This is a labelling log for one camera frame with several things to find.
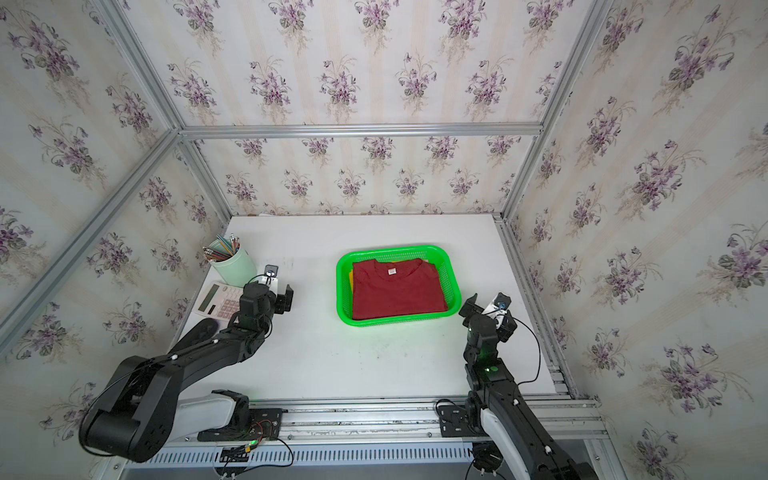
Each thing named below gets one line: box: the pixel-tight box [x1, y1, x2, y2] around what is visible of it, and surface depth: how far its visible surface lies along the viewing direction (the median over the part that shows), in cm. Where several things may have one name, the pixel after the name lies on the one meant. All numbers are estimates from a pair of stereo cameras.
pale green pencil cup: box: [208, 237, 257, 287], surface depth 95 cm
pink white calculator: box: [193, 281, 244, 323], surface depth 95 cm
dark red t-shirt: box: [352, 258, 449, 320], surface depth 95 cm
